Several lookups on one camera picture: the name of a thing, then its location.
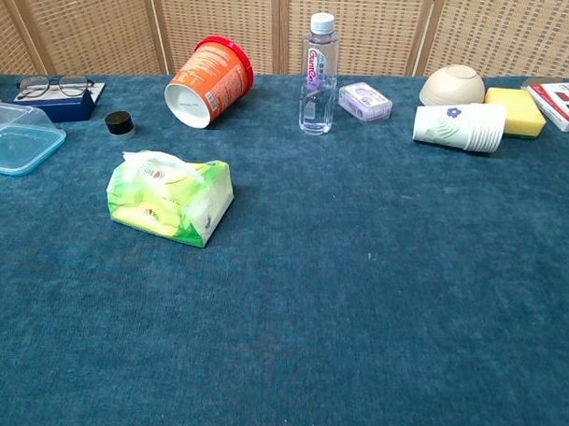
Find green plastic tissue pack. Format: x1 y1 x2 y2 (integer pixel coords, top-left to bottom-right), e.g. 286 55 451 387
104 149 236 249

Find dark blue box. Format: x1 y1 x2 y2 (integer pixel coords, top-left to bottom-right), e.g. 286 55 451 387
12 78 107 125

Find white card box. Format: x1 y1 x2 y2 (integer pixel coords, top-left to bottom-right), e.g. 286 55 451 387
524 80 569 134

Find yellow sponge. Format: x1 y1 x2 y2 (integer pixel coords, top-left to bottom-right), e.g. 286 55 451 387
482 86 548 139

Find blue tablecloth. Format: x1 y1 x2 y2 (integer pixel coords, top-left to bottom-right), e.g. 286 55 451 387
0 56 569 426

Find floral paper cup stack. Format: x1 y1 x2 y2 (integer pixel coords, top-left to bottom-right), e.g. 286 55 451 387
411 100 508 154

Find clear container with blue lid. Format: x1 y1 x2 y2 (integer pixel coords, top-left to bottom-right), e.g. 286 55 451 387
0 100 68 179

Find purple soap box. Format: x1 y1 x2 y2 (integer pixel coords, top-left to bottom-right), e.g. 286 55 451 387
337 80 394 127

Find beige upturned bowl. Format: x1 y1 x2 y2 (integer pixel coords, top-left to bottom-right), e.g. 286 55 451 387
419 63 487 108

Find orange instant noodle tub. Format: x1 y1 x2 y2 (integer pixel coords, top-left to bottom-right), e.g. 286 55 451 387
163 33 257 132

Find thin-framed eyeglasses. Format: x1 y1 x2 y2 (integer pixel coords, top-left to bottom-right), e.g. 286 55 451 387
16 73 96 104

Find wooden rattan folding screen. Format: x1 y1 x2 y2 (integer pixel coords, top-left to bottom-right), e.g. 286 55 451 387
0 0 569 95

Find clear plastic water bottle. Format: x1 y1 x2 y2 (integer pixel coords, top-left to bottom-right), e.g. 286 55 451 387
297 11 342 135

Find small black-lidded jar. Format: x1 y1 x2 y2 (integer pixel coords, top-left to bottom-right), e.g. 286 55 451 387
103 109 136 139

